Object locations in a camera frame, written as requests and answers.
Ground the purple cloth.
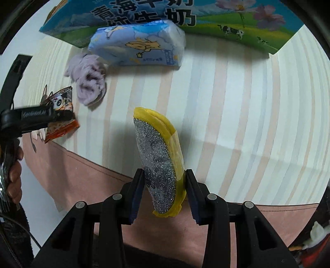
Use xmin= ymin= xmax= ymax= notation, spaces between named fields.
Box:
xmin=64 ymin=53 xmax=107 ymax=106

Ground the striped cat table mat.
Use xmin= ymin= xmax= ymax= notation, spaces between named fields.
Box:
xmin=22 ymin=27 xmax=329 ymax=244

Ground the yellow silver scrub sponge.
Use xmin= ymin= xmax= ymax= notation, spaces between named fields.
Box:
xmin=133 ymin=107 xmax=186 ymax=218

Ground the blue green milk carton box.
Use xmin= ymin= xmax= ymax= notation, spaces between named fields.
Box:
xmin=40 ymin=0 xmax=303 ymax=54

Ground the blue tissue pack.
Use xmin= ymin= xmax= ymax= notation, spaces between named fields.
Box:
xmin=88 ymin=20 xmax=186 ymax=66

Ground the person left hand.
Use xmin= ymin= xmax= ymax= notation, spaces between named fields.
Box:
xmin=7 ymin=146 xmax=24 ymax=204

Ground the orange snack packet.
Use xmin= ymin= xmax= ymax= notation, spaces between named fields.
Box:
xmin=40 ymin=85 xmax=79 ymax=143

